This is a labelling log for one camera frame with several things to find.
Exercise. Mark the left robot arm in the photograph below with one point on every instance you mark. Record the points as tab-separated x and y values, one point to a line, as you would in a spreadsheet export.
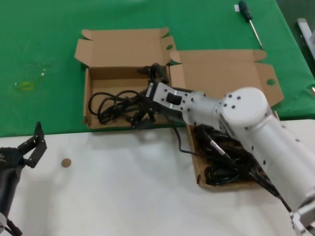
2	221

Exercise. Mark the green tablecloth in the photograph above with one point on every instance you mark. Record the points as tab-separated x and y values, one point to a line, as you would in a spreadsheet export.
49	37

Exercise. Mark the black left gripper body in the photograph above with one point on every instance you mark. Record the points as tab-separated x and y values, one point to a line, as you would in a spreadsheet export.
9	159

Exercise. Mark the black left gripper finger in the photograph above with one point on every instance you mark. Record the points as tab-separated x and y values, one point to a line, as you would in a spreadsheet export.
37	150

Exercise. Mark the grey metal bar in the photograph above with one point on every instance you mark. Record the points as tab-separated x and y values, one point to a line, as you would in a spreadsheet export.
305	29

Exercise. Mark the open brown cardboard box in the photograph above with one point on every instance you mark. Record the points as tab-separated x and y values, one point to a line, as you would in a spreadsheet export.
123	49
216	73

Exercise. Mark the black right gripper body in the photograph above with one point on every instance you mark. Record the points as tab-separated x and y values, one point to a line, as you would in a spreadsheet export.
150	104

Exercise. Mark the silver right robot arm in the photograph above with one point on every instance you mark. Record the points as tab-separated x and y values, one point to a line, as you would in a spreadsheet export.
246	108

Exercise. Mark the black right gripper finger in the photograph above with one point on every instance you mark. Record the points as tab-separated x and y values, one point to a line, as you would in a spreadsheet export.
157	73
142	118

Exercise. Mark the small white paper piece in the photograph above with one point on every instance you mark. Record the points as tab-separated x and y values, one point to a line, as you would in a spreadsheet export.
236	8

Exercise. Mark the round brown cardboard disc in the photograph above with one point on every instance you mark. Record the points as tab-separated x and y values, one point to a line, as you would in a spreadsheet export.
66	162

